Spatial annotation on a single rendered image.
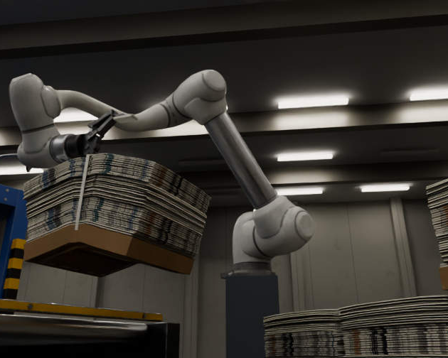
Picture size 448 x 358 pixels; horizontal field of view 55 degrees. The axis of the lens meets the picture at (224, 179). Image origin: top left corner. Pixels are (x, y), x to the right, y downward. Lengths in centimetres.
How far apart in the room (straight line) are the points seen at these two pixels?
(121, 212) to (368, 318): 62
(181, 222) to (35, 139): 56
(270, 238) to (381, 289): 1133
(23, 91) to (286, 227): 96
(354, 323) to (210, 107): 88
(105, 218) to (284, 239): 75
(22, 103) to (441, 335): 123
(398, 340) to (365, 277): 1181
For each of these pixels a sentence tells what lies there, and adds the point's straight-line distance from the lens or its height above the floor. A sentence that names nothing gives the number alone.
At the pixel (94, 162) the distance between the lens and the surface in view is 112.
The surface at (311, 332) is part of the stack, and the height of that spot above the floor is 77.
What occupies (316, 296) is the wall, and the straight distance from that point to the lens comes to 1259.
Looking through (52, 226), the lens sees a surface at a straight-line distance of 115.
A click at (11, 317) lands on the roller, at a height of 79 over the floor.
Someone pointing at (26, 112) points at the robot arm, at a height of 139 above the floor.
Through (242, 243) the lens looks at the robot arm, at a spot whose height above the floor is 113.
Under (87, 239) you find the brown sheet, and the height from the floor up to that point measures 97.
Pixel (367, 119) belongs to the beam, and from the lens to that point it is 821.
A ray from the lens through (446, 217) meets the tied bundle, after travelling 100.
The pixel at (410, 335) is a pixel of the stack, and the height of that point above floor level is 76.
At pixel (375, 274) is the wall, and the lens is 1293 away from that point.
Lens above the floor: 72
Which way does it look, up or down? 22 degrees up
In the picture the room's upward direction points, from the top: straight up
